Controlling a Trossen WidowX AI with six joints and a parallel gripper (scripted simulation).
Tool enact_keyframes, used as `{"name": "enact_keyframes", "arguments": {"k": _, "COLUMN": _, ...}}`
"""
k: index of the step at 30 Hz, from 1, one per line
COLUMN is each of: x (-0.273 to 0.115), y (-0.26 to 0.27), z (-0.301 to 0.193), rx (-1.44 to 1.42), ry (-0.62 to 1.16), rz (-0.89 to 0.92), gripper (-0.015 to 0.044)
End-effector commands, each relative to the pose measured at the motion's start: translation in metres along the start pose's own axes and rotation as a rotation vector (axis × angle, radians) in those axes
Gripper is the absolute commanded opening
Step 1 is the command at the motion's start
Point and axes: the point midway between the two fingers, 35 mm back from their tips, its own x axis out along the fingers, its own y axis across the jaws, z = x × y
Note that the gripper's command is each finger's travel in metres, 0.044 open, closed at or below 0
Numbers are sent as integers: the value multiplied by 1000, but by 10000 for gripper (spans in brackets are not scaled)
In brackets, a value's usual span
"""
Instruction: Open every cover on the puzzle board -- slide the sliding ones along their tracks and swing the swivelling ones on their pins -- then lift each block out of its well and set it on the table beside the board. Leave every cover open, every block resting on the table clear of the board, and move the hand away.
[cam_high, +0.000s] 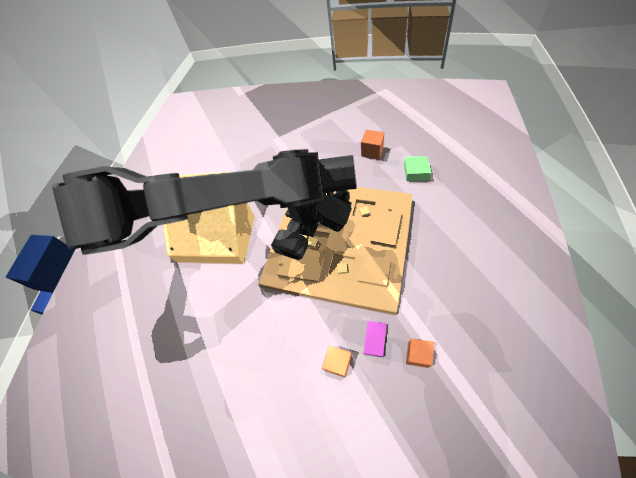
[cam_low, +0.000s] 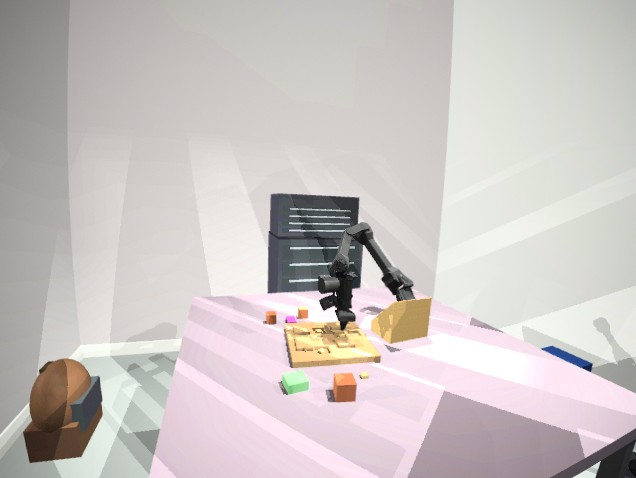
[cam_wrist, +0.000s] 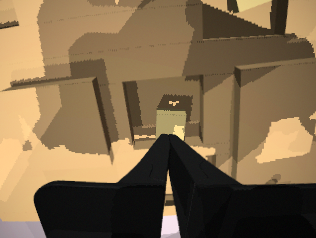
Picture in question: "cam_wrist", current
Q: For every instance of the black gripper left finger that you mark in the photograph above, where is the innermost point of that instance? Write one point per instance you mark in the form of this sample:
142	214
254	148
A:
135	204

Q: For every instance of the yellow block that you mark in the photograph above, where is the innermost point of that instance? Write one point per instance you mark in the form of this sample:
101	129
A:
170	121
243	5

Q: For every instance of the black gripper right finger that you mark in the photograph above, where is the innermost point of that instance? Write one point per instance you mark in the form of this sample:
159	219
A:
209	203

